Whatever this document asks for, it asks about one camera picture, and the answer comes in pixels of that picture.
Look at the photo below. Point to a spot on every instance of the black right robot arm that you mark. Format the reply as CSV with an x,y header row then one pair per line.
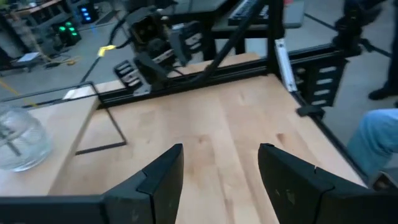
x,y
146,28

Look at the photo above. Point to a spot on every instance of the black aluminium rig frame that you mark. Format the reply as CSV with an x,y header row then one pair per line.
x,y
275,31

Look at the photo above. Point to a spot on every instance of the person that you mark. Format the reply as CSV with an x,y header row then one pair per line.
x,y
393,46
376,137

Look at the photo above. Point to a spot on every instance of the black keyboard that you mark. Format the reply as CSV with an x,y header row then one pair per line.
x,y
245,11

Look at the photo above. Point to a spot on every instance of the wooden shelf with black frame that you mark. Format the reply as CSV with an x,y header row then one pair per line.
x,y
62,130

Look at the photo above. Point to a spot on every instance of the black neighbouring robot arm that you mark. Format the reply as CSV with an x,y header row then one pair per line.
x,y
348,28

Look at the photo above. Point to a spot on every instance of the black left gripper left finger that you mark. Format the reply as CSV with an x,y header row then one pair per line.
x,y
161,186

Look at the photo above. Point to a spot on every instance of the black device with blue lights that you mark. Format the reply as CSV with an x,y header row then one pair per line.
x,y
87,12

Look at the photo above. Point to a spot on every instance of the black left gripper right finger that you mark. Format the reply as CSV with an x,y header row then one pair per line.
x,y
289,193

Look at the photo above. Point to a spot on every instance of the yellow tape tag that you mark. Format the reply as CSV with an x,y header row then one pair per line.
x,y
107,49

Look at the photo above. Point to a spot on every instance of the black box with white labels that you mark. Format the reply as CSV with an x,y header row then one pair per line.
x,y
311,84

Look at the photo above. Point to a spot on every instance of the white strip on frame post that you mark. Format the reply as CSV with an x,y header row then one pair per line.
x,y
284,65

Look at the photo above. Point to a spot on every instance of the round glass vase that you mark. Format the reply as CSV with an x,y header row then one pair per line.
x,y
25,140

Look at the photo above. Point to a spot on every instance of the black device with green lights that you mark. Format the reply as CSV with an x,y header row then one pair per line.
x,y
66,32

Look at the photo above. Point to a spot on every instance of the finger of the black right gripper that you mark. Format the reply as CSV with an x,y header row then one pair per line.
x,y
130,76
186,40

